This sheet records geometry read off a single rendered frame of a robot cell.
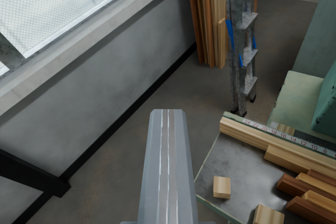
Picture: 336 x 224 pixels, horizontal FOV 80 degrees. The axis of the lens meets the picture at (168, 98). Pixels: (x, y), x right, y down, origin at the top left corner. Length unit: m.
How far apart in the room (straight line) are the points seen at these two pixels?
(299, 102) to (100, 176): 1.36
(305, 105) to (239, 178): 0.38
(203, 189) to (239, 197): 0.08
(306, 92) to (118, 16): 1.03
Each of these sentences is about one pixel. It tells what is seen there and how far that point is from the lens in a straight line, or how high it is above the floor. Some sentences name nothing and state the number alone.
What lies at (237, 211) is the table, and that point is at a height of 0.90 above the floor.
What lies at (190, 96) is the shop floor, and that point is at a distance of 1.79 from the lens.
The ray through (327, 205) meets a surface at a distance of 0.48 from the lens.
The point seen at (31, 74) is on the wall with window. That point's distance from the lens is 1.18.
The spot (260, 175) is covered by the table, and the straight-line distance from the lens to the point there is 0.54.
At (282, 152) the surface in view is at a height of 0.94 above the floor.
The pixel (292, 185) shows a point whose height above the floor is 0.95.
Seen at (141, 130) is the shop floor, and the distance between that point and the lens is 1.70.
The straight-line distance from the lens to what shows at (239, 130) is 0.53.
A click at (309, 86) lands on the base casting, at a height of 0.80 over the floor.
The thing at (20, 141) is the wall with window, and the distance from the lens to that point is 1.42.
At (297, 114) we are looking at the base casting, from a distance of 0.77.
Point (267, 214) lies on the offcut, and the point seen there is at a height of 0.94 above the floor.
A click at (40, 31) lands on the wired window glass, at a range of 1.28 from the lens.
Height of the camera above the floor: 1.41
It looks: 51 degrees down
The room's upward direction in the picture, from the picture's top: 17 degrees counter-clockwise
